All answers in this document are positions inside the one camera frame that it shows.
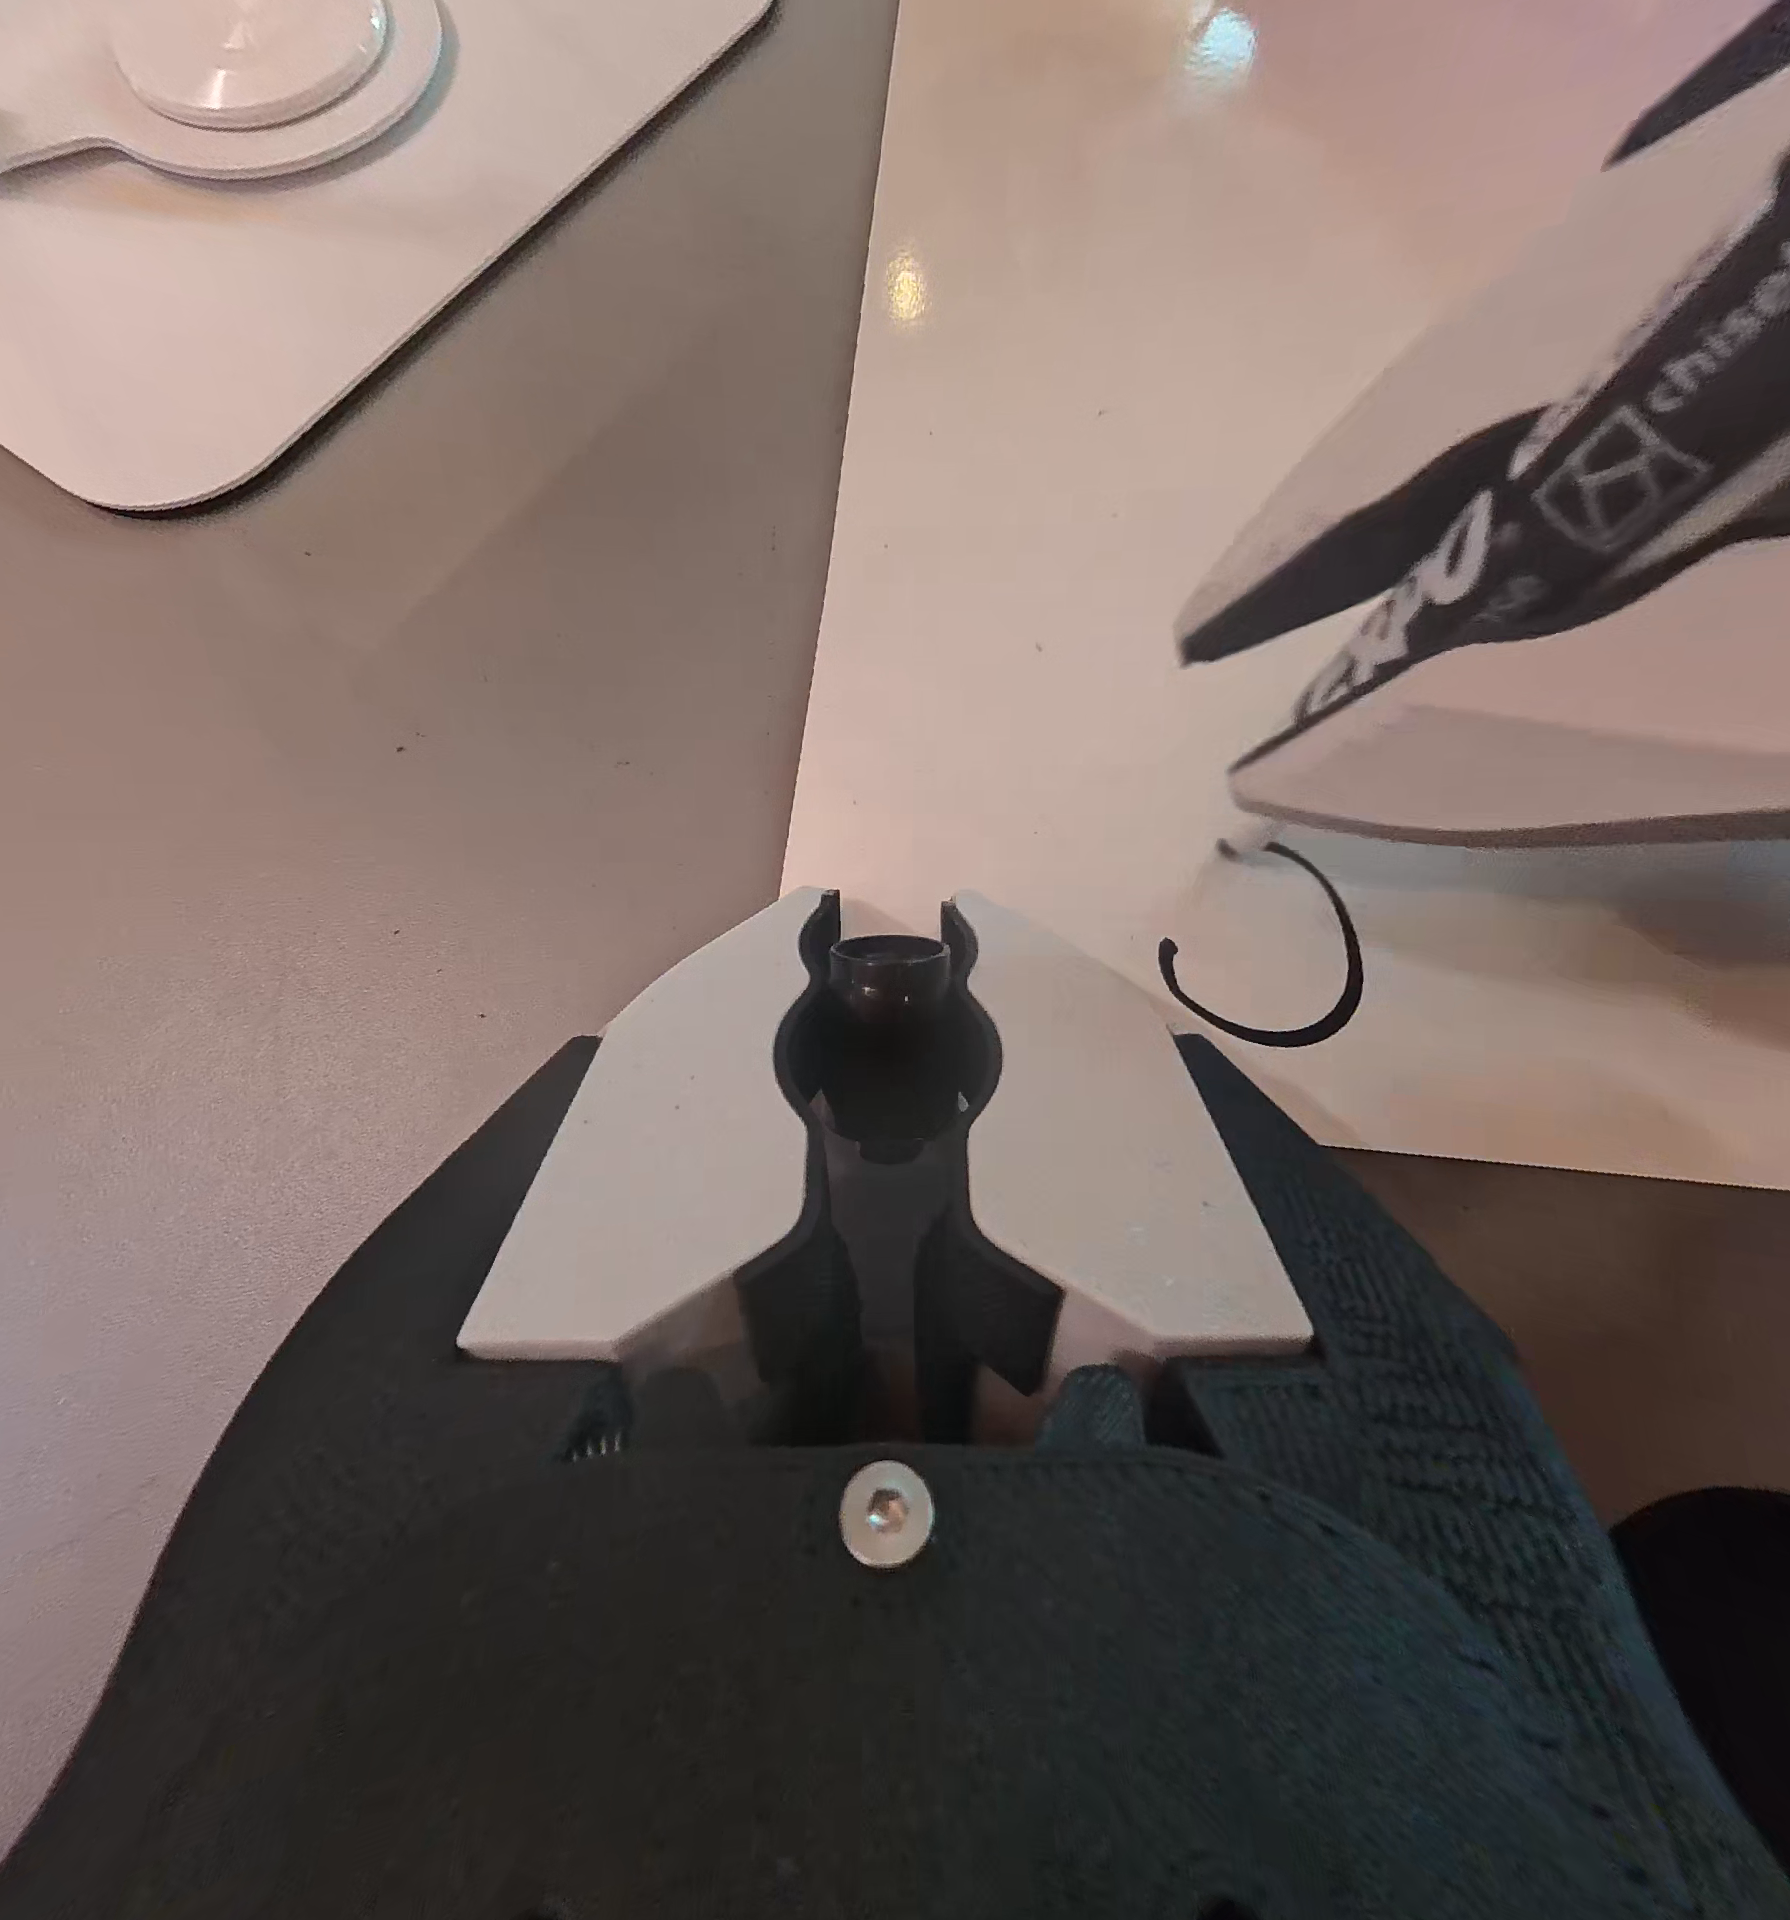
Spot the black dry-erase marker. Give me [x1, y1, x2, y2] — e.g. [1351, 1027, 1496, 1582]
[1210, 127, 1790, 864]

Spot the white metal stand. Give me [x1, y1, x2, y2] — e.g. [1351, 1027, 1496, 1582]
[0, 0, 778, 520]

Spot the small white whiteboard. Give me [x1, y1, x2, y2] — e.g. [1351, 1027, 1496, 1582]
[779, 0, 1790, 1202]

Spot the black marker cap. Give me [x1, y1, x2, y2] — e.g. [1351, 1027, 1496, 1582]
[830, 932, 962, 1164]

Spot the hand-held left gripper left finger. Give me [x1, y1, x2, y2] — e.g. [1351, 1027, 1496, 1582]
[454, 885, 866, 1450]

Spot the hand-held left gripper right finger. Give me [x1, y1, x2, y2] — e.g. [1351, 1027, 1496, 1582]
[917, 889, 1318, 1450]

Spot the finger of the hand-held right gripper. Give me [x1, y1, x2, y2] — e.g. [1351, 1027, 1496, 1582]
[1177, 127, 1790, 668]
[1228, 517, 1790, 849]

